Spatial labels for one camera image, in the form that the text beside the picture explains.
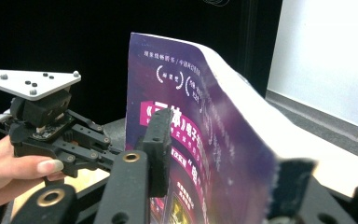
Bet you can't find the thin wire loop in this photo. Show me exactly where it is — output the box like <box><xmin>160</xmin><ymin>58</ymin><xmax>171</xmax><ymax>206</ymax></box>
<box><xmin>203</xmin><ymin>0</ymin><xmax>231</xmax><ymax>7</ymax></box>

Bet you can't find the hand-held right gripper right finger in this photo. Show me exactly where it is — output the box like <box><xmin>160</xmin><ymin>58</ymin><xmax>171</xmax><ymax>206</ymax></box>
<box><xmin>267</xmin><ymin>158</ymin><xmax>318</xmax><ymax>220</ymax></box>

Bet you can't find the dark curtain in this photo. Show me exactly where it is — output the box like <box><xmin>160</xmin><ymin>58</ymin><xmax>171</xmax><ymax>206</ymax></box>
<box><xmin>0</xmin><ymin>0</ymin><xmax>282</xmax><ymax>150</ymax></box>

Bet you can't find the purple book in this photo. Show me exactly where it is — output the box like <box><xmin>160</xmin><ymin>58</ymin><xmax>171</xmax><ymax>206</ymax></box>
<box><xmin>124</xmin><ymin>32</ymin><xmax>358</xmax><ymax>224</ymax></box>

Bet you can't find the white cabinet panel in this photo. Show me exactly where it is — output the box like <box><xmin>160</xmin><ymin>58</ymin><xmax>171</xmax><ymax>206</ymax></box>
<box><xmin>267</xmin><ymin>0</ymin><xmax>358</xmax><ymax>127</ymax></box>

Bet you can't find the gripper cable with plug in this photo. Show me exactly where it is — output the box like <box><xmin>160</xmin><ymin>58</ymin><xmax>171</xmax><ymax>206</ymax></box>
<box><xmin>0</xmin><ymin>108</ymin><xmax>15</xmax><ymax>133</ymax></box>

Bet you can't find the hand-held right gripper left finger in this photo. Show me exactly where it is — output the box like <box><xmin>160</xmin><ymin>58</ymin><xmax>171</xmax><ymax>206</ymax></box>
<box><xmin>135</xmin><ymin>107</ymin><xmax>173</xmax><ymax>199</ymax></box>

